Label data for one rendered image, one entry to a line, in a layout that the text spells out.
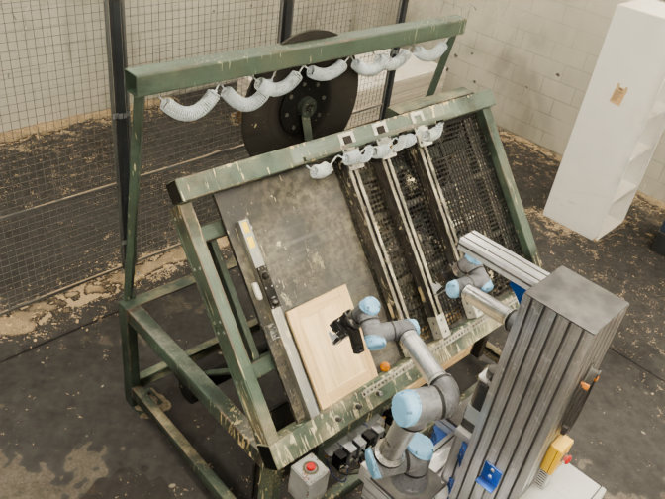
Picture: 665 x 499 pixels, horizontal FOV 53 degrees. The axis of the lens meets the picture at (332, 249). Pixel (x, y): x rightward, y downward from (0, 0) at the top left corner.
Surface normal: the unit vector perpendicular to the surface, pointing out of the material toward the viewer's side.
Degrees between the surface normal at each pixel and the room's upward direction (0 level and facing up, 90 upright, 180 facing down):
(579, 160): 90
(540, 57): 90
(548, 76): 90
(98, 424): 0
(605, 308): 0
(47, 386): 0
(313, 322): 50
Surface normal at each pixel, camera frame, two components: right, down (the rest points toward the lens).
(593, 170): -0.70, 0.33
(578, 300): 0.12, -0.81
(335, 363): 0.59, -0.14
